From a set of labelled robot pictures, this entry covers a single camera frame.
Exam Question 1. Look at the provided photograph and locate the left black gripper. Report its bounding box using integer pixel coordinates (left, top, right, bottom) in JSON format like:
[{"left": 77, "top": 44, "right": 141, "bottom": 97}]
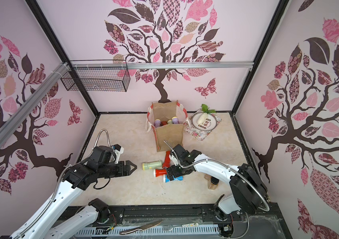
[{"left": 98, "top": 160, "right": 137, "bottom": 178}]

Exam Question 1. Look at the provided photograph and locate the blue flashlight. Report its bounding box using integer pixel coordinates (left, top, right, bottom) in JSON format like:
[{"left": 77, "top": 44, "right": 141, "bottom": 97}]
[{"left": 163, "top": 175, "right": 183, "bottom": 183}]

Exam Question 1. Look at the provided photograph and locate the purple flashlight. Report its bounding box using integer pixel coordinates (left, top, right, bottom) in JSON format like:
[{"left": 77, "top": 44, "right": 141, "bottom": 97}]
[
  {"left": 171, "top": 117, "right": 179, "bottom": 124},
  {"left": 154, "top": 119, "right": 161, "bottom": 128}
]

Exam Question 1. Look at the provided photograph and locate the brown jute tote bag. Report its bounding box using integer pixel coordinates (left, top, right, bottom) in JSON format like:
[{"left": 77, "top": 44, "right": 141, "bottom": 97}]
[{"left": 146, "top": 101, "right": 188, "bottom": 152}]

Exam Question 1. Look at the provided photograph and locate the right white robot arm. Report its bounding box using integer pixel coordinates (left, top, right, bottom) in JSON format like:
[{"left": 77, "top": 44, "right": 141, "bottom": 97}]
[{"left": 163, "top": 140, "right": 270, "bottom": 221}]

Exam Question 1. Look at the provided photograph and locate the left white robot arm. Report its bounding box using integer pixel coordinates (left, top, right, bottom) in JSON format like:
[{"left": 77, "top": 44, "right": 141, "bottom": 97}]
[{"left": 10, "top": 144, "right": 137, "bottom": 239}]

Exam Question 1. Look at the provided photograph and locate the spice jar black lid rear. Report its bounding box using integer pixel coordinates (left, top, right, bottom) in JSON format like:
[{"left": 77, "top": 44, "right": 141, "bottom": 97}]
[{"left": 204, "top": 174, "right": 212, "bottom": 181}]

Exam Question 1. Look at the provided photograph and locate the white toy radish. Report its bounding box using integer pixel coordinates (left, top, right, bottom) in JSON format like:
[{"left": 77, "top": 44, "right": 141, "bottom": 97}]
[{"left": 197, "top": 104, "right": 216, "bottom": 125}]

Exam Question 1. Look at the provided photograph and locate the butter knife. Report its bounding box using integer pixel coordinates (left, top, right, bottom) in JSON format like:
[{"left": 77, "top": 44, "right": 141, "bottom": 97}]
[{"left": 119, "top": 220, "right": 163, "bottom": 235}]

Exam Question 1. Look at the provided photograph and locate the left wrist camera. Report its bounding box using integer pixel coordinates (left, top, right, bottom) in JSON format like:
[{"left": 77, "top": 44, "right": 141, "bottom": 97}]
[{"left": 112, "top": 144, "right": 124, "bottom": 155}]

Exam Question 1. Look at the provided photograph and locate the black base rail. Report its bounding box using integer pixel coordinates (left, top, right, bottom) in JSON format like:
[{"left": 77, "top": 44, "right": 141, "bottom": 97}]
[{"left": 55, "top": 204, "right": 227, "bottom": 225}]

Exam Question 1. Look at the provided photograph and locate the grey slotted cable duct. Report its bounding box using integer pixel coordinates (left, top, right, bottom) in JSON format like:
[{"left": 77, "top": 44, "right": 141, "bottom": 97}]
[{"left": 73, "top": 225, "right": 220, "bottom": 239}]

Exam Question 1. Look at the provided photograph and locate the black wire basket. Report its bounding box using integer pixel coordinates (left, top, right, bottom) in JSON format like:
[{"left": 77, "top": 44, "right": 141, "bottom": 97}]
[{"left": 61, "top": 60, "right": 131, "bottom": 92}]

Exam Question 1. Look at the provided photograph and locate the diagonal aluminium rail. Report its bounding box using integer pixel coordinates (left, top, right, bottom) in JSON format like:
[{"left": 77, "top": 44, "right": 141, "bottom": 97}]
[{"left": 0, "top": 62, "right": 69, "bottom": 149}]

